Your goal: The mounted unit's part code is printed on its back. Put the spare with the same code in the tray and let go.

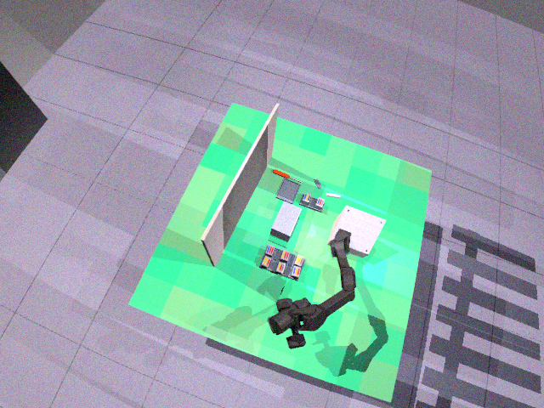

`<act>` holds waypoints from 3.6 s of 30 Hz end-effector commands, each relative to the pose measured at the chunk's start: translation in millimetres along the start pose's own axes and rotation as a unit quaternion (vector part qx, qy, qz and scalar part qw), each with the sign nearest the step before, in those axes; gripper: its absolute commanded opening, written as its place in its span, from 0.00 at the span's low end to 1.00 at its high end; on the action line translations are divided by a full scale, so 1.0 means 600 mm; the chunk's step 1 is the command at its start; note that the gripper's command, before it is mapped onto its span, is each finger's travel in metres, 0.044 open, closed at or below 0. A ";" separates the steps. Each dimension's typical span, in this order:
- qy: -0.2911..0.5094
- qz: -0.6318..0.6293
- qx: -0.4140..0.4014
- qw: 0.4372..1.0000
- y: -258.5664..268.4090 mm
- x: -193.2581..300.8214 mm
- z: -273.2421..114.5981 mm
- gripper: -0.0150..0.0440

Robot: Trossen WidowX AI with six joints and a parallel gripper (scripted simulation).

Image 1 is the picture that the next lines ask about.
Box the dark grey flat panel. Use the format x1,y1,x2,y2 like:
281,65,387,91
201,104,279,267

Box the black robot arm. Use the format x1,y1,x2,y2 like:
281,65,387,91
267,229,356,335

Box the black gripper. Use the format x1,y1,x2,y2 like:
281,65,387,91
276,298,306,349

